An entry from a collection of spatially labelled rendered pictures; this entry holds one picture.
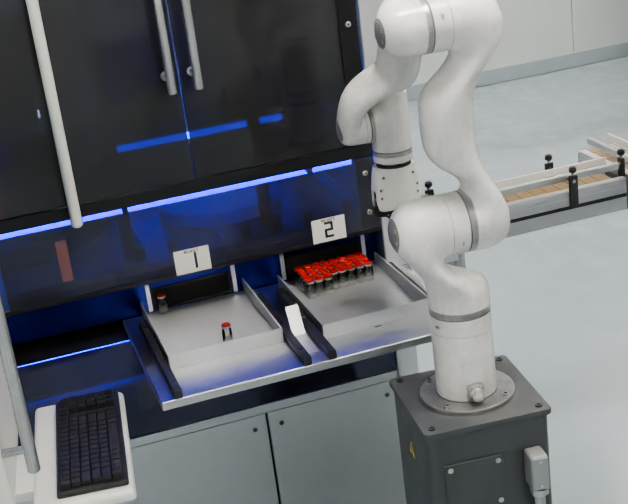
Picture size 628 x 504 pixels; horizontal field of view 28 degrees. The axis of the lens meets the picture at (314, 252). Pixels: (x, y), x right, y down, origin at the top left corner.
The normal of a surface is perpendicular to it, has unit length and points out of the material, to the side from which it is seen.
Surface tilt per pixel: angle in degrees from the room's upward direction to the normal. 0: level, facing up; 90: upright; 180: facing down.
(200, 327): 0
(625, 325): 0
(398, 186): 91
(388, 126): 91
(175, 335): 0
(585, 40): 90
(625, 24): 90
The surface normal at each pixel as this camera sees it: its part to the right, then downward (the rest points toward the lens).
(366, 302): -0.12, -0.93
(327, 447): 0.31, 0.31
